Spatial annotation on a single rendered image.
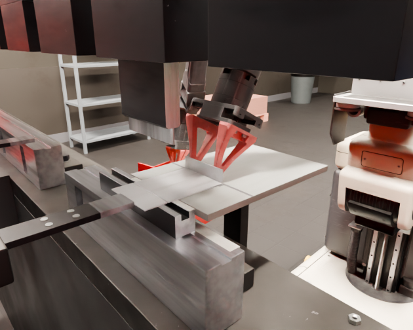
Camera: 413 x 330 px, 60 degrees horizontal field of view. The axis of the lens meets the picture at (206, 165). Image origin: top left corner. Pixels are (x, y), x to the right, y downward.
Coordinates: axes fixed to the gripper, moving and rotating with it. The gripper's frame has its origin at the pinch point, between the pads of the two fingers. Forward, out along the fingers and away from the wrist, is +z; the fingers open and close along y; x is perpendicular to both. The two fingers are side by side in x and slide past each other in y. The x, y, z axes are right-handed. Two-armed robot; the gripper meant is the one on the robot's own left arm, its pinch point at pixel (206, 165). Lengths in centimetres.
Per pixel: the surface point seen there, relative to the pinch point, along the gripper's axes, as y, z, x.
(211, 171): 2.4, 0.7, -0.9
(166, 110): 6.5, -4.3, -14.9
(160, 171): -5.5, 3.4, -3.6
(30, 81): -394, -13, 82
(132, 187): -2.2, 6.4, -9.8
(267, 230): -93, 30, 164
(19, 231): 1.1, 13.1, -23.4
